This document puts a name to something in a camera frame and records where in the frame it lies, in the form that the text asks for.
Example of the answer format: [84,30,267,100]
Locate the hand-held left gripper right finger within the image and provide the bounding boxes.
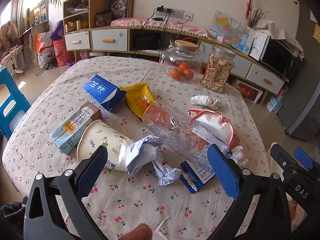
[207,144,304,240]

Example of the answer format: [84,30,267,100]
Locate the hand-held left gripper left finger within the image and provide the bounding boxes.
[24,144,109,240]

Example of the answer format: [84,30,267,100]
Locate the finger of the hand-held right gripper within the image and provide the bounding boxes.
[270,142,300,180]
[294,147,314,170]

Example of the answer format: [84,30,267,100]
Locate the white plastic waste bin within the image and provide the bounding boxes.
[269,142,310,233]

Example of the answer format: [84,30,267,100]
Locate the white knotted plastic bag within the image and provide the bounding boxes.
[230,146,248,167]

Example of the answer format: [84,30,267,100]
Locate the blue small box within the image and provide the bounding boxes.
[180,159,216,194]

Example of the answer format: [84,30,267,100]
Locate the leaf print paper cup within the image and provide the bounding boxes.
[76,119,140,172]

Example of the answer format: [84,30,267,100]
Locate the red snack packet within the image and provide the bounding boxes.
[187,108,241,150]

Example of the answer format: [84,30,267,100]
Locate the light blue milk carton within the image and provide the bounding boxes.
[49,101,103,155]

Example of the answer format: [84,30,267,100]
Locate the pale blue paper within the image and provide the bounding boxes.
[125,134,182,186]

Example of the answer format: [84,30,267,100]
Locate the clear plastic bottle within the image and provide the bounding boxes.
[142,100,233,165]

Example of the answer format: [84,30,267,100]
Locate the printed tissue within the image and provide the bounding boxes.
[190,94,221,110]

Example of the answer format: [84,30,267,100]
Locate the dark blue milk carton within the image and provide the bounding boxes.
[83,74,127,112]

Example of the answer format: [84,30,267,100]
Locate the yellow snack bag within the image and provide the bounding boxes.
[121,82,156,119]

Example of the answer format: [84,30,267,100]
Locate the person's left hand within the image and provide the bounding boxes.
[117,224,153,240]

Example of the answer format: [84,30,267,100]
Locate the blue white cardboard box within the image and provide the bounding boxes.
[266,94,283,114]

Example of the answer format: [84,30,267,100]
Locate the cherry print tablecloth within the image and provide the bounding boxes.
[2,55,273,240]

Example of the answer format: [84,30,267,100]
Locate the clear plastic container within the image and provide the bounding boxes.
[276,84,289,100]

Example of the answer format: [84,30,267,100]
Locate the white storage box red print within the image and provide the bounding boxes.
[236,80,264,104]

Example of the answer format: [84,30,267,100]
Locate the white cabinet drawer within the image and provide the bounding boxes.
[64,31,91,51]
[246,64,285,95]
[91,28,128,52]
[232,54,252,77]

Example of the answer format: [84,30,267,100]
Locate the dark plaid clothing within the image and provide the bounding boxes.
[0,197,28,240]

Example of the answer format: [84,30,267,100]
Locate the clear jar of seeds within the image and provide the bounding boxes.
[201,45,236,93]

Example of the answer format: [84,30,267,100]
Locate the black microwave oven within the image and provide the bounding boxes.
[260,39,299,82]

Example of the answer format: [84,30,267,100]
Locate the blue plastic stool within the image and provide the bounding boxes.
[0,66,32,140]

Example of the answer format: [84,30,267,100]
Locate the tangerine with leaf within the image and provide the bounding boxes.
[170,68,184,80]

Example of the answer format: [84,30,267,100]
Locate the white paper bag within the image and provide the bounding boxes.
[249,29,270,60]

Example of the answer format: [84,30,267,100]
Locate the red plastic basket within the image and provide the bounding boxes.
[52,39,75,67]

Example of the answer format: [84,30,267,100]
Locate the glass teapot with bamboo lid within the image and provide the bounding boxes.
[159,40,204,81]

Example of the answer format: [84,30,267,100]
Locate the floral cover cloth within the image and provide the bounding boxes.
[255,19,304,58]

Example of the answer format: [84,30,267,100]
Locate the orange plastic bag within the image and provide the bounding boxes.
[36,32,54,54]

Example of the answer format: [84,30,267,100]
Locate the black set-top box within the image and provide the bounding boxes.
[135,36,160,50]

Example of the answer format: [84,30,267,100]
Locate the bundle of dry branches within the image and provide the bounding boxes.
[249,7,272,28]

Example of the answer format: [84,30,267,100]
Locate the purple cloth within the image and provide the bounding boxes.
[50,20,66,42]

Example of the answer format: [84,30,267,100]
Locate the brown patterned box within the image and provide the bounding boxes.
[96,11,113,28]

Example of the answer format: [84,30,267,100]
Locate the pink lace cloth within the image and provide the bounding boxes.
[110,17,209,37]

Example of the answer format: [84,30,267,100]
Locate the wooden window shelf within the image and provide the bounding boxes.
[24,2,50,53]

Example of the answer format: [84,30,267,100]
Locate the beige hanging clothing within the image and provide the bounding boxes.
[0,20,25,75]

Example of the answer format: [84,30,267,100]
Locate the framed cat picture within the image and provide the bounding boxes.
[106,0,136,20]

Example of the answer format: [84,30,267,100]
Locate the wooden white TV cabinet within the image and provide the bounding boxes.
[62,0,288,105]

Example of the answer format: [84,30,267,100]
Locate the black charger cable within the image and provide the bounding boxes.
[131,11,180,59]

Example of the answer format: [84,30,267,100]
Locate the white wall outlets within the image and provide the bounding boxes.
[156,7,194,22]

